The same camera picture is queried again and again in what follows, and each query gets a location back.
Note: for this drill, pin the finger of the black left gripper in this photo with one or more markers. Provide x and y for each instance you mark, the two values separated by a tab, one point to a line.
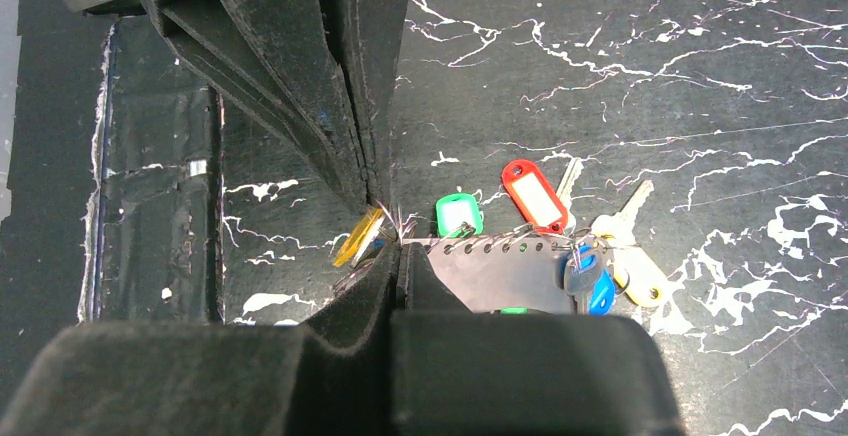
364	37

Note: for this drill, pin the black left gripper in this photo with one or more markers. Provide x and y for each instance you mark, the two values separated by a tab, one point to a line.
271	59

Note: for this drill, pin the green tagged key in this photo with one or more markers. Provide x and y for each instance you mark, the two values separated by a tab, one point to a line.
514	311
458	214

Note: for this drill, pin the white metal keyring plate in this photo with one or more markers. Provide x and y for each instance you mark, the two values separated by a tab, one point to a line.
490	273

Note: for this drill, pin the blue tagged key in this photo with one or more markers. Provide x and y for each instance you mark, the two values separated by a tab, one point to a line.
587	280

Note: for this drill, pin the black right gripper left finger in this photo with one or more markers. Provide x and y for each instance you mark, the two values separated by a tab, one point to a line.
328	375

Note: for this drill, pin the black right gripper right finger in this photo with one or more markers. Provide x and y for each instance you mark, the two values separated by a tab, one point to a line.
456	372

